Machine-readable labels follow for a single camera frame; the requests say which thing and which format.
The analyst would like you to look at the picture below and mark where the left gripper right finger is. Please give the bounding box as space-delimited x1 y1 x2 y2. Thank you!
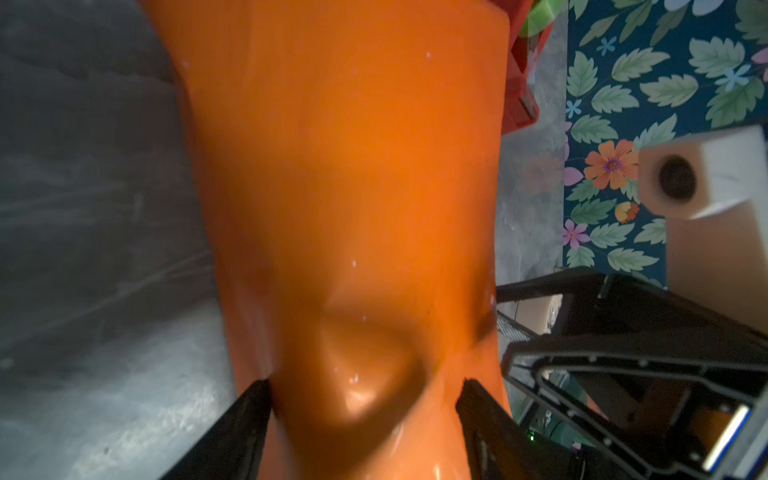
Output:
456 379 588 480

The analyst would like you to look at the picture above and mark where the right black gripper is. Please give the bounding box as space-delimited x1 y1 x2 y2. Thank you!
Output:
496 267 767 479

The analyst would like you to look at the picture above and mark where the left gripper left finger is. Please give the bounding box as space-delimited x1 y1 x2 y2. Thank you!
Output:
162 379 272 480

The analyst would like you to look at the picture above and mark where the red tape dispenser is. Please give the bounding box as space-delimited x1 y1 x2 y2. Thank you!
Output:
493 0 554 135

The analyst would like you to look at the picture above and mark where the green tape roll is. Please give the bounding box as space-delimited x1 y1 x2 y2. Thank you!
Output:
519 0 568 38

